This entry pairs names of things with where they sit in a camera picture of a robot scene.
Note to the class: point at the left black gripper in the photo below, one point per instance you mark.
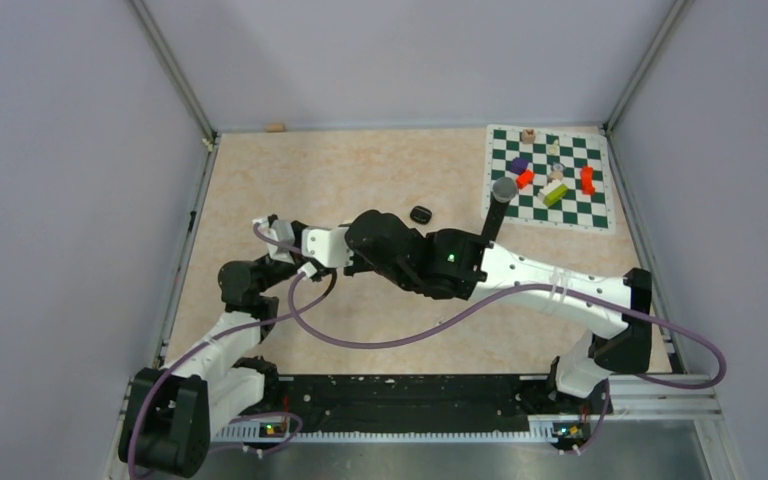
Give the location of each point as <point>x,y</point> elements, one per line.
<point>298,229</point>

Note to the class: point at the black earbud charging case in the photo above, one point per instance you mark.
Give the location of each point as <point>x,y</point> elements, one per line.
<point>421,215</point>

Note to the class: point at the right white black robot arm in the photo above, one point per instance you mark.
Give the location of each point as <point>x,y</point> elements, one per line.
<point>454,264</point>

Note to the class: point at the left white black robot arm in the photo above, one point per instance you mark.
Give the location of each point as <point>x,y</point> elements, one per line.
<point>174,411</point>

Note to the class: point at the left circuit board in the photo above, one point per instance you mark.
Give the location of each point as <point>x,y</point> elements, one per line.
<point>275,430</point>

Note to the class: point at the circuit board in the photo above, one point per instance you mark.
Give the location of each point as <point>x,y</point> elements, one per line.
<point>275,430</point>
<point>574,433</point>

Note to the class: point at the black microphone grey head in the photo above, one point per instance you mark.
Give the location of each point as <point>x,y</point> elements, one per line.
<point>502,192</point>

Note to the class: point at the purple block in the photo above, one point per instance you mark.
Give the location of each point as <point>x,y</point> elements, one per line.
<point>519,165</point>

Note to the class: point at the small red block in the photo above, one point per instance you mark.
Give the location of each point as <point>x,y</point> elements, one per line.
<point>525,179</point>

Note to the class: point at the wooden cube with mark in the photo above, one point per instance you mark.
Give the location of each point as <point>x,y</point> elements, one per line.
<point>528,136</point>

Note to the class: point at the yellow-green block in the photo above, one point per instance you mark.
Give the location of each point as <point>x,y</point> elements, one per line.
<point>552,192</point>

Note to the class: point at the green white chessboard mat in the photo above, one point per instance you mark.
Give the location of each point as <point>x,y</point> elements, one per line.
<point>575,211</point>

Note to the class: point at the small beige chess piece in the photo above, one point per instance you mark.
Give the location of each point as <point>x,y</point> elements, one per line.
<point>554,148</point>

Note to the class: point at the large red block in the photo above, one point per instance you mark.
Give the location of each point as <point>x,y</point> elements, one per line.
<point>587,180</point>

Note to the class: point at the right circuit board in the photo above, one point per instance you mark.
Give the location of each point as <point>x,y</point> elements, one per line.
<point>574,433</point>

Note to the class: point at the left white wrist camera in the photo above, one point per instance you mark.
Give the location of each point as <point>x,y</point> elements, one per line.
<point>283,241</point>

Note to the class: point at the cork piece at wall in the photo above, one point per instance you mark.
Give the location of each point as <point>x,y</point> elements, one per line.
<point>275,127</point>

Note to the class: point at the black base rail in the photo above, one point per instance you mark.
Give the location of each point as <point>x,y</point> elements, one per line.
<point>411,404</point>

